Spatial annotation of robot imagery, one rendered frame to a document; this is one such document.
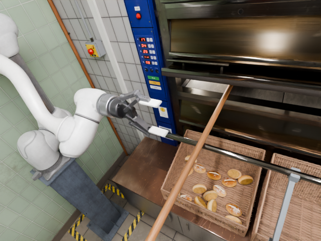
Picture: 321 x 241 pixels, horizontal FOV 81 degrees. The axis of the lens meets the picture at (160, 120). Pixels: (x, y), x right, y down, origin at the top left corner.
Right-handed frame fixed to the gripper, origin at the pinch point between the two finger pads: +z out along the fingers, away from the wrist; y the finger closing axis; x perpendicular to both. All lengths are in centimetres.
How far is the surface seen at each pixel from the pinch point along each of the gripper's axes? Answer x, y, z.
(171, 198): 12.4, 28.6, 6.4
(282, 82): -41, 6, 32
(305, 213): -36, 91, 64
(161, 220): 21.2, 28.8, 6.7
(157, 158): -34, 91, -42
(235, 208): -18, 85, 27
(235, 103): -55, 32, 13
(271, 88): -40, 9, 29
